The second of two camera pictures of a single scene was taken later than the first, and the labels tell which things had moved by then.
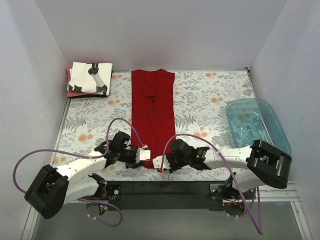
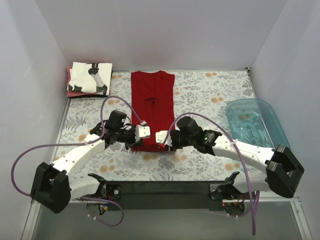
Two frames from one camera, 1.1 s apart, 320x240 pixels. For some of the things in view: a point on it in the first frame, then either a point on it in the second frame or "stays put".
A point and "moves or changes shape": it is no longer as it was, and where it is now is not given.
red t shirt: (152, 113) moves or changes shape
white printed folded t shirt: (95, 78) stays put
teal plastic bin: (251, 120) stays put
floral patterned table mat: (200, 99) stays put
